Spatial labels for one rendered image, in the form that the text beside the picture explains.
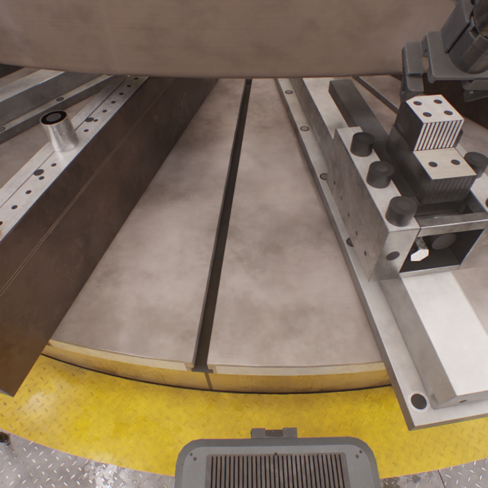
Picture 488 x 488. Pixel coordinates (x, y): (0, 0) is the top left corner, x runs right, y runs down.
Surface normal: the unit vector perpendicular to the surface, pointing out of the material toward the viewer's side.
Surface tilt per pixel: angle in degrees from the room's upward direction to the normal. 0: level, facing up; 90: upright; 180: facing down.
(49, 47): 90
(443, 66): 30
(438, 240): 90
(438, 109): 0
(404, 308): 72
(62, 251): 90
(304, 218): 0
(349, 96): 0
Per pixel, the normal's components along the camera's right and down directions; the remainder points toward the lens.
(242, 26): -0.07, 0.77
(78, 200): 0.96, 0.18
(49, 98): 0.79, 0.45
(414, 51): -0.03, -0.18
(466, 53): -0.72, 0.68
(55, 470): -0.04, -0.64
